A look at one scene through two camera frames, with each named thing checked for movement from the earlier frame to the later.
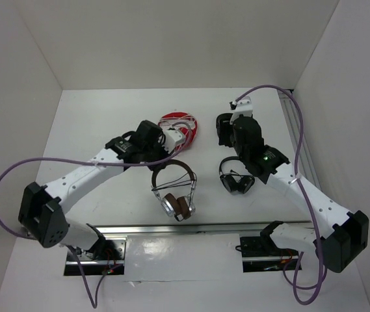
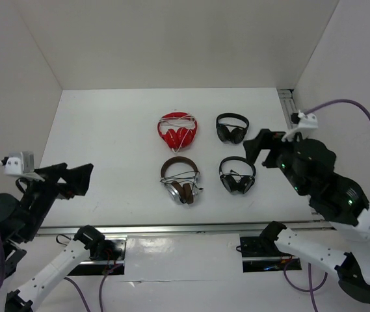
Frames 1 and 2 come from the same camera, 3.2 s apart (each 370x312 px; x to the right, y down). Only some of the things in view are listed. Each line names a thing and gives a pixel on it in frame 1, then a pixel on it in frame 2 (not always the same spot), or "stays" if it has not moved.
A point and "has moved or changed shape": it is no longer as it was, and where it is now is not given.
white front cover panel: [197, 257] stays
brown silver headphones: [177, 201] has moved or changed shape
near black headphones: [234, 182] stays
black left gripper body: [155, 153] -> [42, 194]
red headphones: [181, 121] stays
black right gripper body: [233, 138] -> [279, 153]
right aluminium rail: [291, 109] stays
